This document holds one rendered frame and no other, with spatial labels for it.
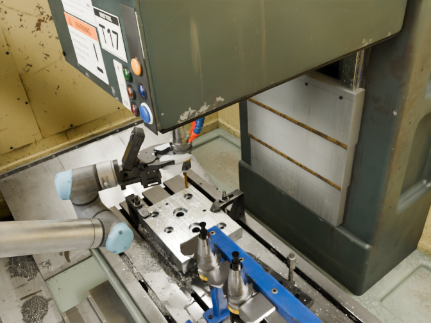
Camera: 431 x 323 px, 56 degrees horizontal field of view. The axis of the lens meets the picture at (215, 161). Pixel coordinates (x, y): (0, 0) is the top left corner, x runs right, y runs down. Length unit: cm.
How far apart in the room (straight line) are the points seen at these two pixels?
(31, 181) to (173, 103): 150
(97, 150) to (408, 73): 152
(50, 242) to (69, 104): 117
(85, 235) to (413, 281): 127
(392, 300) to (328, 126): 76
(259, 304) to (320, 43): 53
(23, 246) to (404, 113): 98
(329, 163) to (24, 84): 133
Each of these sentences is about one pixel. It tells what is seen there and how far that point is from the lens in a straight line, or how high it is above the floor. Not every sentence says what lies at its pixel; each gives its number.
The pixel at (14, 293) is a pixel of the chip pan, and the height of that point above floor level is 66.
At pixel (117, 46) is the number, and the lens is 68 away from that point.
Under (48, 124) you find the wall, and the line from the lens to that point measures 207.
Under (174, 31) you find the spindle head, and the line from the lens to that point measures 62.
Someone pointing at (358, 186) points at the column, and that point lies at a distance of 137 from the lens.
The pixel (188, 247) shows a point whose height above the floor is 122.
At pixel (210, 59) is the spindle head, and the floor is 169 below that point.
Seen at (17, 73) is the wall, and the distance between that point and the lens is 196.
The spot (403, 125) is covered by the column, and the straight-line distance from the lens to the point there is 122.
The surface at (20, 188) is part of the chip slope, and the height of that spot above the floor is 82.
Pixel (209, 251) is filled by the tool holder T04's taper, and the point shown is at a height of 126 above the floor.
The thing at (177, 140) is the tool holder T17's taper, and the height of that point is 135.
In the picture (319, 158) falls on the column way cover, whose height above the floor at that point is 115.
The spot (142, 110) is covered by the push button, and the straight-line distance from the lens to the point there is 66.
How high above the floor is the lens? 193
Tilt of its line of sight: 35 degrees down
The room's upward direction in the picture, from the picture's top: 5 degrees counter-clockwise
